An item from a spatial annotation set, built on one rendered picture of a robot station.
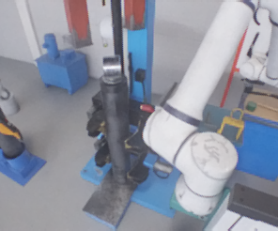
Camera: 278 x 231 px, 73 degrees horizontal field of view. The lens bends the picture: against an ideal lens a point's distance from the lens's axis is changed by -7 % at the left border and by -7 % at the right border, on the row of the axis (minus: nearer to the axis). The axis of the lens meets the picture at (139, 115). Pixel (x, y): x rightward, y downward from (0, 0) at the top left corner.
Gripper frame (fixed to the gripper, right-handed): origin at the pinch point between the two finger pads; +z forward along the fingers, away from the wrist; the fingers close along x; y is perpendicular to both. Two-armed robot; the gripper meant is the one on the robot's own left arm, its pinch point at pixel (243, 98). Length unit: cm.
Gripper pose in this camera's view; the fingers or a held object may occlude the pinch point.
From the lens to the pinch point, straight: 154.9
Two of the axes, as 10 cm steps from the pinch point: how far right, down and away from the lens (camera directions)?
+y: -9.1, -2.7, 3.2
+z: 0.0, 7.6, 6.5
